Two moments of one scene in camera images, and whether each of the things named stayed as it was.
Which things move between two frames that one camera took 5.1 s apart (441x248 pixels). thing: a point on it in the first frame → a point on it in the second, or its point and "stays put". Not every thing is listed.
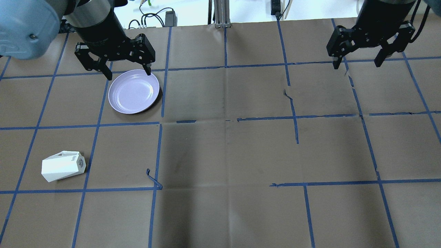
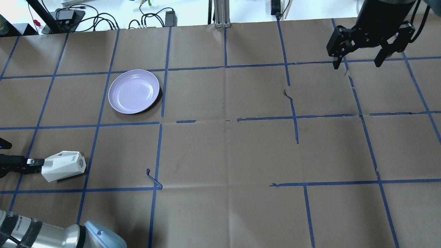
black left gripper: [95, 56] → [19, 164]
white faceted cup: [64, 164] stays put
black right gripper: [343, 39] stays put
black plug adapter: [275, 8] stays put
